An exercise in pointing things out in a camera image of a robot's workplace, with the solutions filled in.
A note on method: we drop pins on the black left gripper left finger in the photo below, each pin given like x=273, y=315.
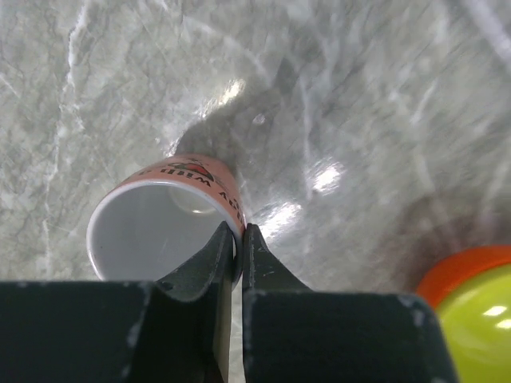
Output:
x=175, y=329

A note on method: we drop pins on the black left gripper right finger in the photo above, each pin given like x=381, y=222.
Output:
x=292, y=333

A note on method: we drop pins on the pink printed ceramic mug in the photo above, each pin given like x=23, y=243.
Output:
x=161, y=215

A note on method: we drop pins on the orange bowl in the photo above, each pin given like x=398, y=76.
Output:
x=450, y=273

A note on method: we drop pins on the yellow-green bowl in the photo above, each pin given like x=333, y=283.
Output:
x=475, y=320

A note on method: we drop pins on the white wire dish rack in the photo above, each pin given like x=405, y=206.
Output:
x=492, y=28

